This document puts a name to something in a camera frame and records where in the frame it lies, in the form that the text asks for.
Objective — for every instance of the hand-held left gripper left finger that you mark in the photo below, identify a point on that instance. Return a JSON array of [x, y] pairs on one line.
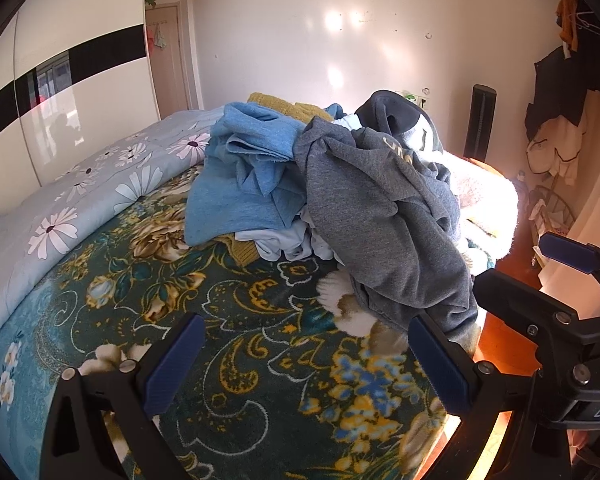
[[172, 367]]

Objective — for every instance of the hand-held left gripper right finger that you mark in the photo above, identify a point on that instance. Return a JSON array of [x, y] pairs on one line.
[[440, 370]]

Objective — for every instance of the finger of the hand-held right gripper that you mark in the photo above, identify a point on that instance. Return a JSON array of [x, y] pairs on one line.
[[520, 305], [567, 252]]

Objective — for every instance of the green floral blanket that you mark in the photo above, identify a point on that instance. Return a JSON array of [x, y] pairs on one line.
[[260, 320]]

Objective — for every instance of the white fluffy blanket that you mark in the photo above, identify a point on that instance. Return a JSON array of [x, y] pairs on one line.
[[485, 195]]

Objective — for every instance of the cream hanging garment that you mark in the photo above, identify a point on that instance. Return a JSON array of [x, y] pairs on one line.
[[555, 147]]

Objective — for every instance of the black tower fan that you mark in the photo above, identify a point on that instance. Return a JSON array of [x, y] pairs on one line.
[[480, 120]]

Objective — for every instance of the light blue shirt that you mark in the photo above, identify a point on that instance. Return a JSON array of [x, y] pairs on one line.
[[280, 242]]

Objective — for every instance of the black hanging garment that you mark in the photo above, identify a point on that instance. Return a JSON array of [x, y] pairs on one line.
[[555, 85]]

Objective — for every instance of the blue sweater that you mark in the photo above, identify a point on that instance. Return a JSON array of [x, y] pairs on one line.
[[250, 180]]

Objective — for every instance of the light blue daisy duvet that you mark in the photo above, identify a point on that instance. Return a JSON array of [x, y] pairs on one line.
[[80, 180]]

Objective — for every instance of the dark navy hoodie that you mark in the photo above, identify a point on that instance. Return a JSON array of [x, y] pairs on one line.
[[385, 110]]

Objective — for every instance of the orange hanging garment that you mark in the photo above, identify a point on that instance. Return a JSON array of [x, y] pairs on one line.
[[566, 20]]

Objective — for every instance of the white wardrobe with black stripe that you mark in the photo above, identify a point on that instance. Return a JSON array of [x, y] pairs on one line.
[[95, 110]]

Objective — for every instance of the beige door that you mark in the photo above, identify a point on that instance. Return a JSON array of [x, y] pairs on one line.
[[172, 80]]

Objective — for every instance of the small hanging cloth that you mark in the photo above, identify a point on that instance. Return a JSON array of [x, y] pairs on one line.
[[158, 37]]

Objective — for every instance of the wall socket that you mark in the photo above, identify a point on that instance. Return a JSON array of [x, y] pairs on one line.
[[422, 101]]

